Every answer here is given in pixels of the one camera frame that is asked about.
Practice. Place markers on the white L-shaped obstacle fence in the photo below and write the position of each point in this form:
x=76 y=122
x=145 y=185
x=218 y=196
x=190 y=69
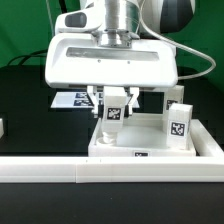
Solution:
x=208 y=166

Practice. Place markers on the white block at left edge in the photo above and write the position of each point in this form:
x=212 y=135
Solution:
x=1 y=128

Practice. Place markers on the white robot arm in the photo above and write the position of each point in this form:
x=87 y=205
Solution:
x=155 y=17

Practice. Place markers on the white square table top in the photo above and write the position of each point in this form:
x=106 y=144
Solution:
x=141 y=135

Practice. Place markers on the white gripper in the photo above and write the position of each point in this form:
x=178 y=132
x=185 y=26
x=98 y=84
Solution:
x=102 y=48

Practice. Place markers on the white marker base plate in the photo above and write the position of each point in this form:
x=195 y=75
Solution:
x=74 y=100

